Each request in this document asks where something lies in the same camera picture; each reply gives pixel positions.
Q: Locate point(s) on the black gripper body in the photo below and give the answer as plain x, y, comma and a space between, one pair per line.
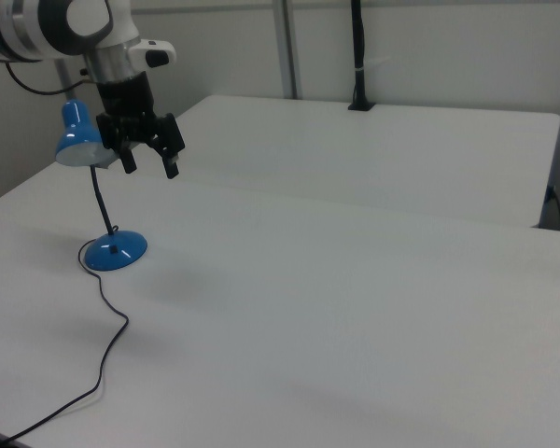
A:
126, 105

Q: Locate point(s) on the thin grey partition post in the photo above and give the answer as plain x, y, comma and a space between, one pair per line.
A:
66, 74

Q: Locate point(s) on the black clamped camera pole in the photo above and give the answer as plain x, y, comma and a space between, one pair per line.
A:
357, 51

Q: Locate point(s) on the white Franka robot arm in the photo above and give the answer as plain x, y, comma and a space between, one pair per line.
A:
84, 18

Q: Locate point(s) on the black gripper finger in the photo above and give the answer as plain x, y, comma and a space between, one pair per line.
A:
130, 163
172, 137

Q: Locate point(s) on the blue gooseneck desk lamp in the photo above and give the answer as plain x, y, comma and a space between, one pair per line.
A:
116, 252

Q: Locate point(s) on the wide grey partition post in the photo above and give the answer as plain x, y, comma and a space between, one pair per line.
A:
287, 46

